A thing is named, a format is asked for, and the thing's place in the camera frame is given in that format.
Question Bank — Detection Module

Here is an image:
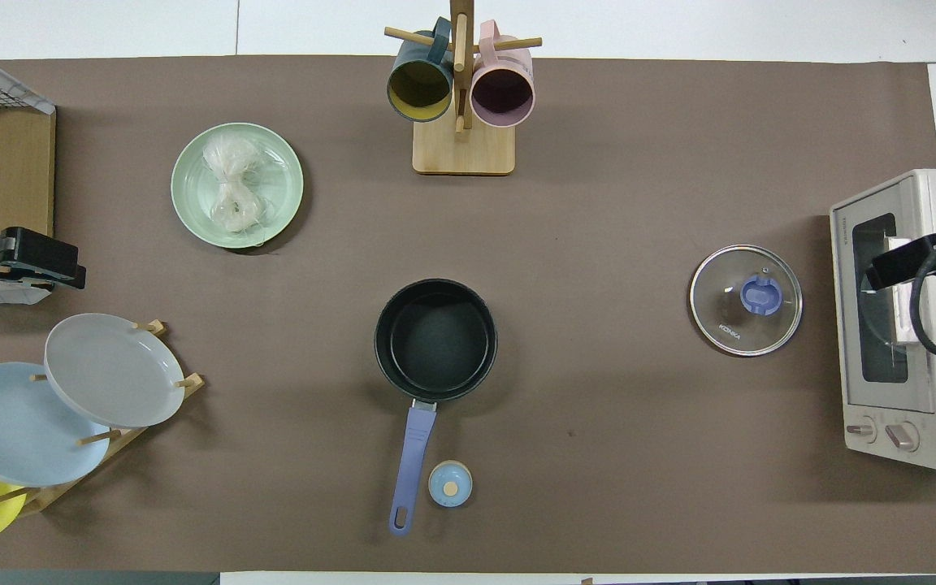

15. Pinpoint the glass lid blue knob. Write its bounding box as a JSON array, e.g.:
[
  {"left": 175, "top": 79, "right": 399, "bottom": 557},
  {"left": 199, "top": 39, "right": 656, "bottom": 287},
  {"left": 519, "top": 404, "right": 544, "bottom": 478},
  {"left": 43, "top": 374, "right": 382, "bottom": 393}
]
[{"left": 689, "top": 245, "right": 804, "bottom": 358}]

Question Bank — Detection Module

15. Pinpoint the grey plate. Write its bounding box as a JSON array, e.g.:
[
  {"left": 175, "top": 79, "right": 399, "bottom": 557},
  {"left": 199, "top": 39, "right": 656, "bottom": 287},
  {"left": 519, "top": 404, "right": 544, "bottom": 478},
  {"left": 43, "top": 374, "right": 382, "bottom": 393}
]
[{"left": 44, "top": 314, "right": 186, "bottom": 429}]

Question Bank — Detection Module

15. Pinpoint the light blue plate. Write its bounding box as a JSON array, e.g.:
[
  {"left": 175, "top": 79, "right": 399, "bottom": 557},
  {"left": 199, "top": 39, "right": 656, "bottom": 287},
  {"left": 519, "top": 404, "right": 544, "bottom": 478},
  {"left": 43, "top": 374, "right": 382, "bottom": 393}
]
[{"left": 0, "top": 362, "right": 111, "bottom": 488}]

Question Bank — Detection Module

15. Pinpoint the wooden plate rack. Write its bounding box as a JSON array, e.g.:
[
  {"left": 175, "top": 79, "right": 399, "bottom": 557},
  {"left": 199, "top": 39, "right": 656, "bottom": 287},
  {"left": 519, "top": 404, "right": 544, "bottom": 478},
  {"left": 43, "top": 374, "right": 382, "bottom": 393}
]
[{"left": 0, "top": 319, "right": 206, "bottom": 517}]

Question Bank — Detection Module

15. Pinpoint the light green plate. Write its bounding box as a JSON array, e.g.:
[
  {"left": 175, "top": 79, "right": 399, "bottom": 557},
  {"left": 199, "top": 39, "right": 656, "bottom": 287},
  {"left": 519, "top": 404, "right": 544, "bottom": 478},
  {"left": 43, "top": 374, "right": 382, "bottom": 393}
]
[{"left": 171, "top": 123, "right": 305, "bottom": 249}]

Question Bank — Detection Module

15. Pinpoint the beige toaster oven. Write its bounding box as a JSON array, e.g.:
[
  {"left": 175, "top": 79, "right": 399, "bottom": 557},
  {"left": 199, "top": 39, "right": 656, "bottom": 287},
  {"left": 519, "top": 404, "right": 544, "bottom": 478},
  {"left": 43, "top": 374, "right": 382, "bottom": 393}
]
[{"left": 830, "top": 169, "right": 936, "bottom": 471}]

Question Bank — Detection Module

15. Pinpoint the brown table mat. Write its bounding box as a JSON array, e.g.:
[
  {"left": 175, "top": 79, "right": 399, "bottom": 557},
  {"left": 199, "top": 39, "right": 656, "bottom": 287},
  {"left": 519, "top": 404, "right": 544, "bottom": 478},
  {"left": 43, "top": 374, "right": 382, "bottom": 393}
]
[{"left": 0, "top": 55, "right": 936, "bottom": 574}]

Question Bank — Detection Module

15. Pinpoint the dark teal mug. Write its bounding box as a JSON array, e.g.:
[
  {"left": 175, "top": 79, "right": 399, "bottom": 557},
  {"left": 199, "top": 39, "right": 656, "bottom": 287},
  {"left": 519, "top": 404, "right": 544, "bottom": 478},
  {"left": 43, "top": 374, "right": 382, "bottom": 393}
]
[{"left": 387, "top": 18, "right": 455, "bottom": 124}]

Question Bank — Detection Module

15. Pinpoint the wooden mug tree stand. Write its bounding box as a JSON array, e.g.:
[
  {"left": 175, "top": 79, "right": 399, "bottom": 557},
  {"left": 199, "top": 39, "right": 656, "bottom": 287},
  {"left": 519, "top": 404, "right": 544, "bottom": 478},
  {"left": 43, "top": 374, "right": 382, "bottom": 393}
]
[{"left": 384, "top": 0, "right": 543, "bottom": 176}]

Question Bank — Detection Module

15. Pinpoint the pink mug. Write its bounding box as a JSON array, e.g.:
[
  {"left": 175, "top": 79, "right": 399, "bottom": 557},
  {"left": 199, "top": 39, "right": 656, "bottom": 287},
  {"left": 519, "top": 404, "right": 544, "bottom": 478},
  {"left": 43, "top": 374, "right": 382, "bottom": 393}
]
[{"left": 470, "top": 20, "right": 535, "bottom": 128}]

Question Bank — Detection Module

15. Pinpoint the wire and wood shelf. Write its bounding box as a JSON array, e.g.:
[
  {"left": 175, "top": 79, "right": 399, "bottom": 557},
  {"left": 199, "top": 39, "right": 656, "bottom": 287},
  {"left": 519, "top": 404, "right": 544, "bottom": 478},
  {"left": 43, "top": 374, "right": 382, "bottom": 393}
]
[{"left": 0, "top": 39, "right": 57, "bottom": 238}]

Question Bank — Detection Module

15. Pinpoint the black pot purple handle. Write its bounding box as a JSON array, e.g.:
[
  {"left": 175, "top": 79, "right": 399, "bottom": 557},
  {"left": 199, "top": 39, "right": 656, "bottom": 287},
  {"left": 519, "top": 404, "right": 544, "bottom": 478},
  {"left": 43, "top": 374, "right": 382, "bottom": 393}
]
[{"left": 374, "top": 279, "right": 499, "bottom": 537}]

